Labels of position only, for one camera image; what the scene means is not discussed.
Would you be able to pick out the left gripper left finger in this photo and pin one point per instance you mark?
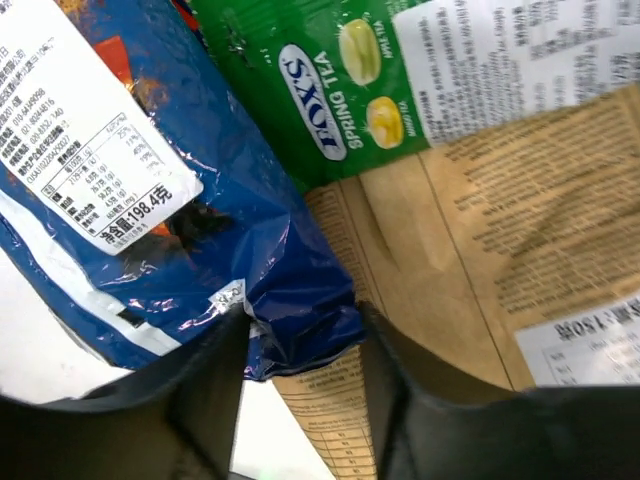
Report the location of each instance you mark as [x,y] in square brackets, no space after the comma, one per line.
[174,419]

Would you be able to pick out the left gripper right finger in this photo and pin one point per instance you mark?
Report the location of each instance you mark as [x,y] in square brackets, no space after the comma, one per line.
[430,420]

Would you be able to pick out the large blue chip bag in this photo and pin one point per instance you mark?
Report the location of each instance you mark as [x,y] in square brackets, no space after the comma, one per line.
[141,201]

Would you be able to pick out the brown kraft snack bag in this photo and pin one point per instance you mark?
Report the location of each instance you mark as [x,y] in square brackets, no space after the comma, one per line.
[512,255]

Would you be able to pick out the green Fox's candy bag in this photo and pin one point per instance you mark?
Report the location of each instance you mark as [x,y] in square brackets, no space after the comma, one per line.
[340,87]

